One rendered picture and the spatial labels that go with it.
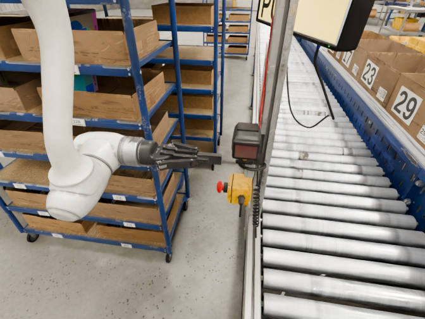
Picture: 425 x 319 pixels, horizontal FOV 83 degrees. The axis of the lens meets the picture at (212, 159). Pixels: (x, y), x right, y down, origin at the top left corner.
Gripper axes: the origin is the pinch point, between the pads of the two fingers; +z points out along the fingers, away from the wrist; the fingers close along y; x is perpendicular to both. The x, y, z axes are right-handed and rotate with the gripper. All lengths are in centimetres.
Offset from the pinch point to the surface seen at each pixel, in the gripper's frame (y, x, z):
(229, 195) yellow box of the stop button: -3.4, 10.9, 6.7
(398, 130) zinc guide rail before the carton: 38, 6, 69
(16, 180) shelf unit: 21, 41, -105
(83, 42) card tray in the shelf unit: 22, -26, -45
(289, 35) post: -1.9, -32.9, 16.3
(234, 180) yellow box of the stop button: -0.3, 7.3, 7.8
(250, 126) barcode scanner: -4.5, -13.8, 10.7
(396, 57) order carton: 99, -8, 89
